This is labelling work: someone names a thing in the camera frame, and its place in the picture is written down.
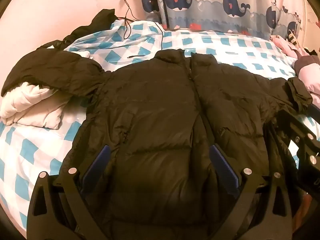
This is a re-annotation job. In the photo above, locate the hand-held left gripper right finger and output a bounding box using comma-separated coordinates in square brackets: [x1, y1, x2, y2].
[209, 144, 292, 240]

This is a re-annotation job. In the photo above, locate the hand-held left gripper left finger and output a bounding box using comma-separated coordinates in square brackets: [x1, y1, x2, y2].
[27, 144, 112, 240]

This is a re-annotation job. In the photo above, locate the black puffer jacket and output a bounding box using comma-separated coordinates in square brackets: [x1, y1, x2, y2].
[1, 47, 314, 240]

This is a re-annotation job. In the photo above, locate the pink jacket with brown trim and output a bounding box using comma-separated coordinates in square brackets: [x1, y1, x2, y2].
[294, 52, 320, 99]

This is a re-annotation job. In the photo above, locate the pink cloth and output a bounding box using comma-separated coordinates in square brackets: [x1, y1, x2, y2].
[269, 34, 302, 57]

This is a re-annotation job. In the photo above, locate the black white striped item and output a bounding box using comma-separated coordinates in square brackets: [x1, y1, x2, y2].
[286, 29, 298, 44]

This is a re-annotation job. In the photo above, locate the white padded jacket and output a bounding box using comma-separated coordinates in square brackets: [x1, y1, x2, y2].
[0, 82, 73, 131]

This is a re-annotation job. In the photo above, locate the blue white checkered bed cover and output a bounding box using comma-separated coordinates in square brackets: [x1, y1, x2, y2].
[0, 19, 320, 230]

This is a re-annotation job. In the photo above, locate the dark crumpled garment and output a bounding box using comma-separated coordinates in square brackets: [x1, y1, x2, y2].
[37, 9, 119, 50]

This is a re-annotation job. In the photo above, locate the whale print curtain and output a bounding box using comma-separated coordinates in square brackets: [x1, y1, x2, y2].
[140, 0, 307, 39]

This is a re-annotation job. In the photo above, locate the black charging cable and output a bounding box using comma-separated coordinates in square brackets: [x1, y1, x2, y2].
[117, 0, 166, 59]

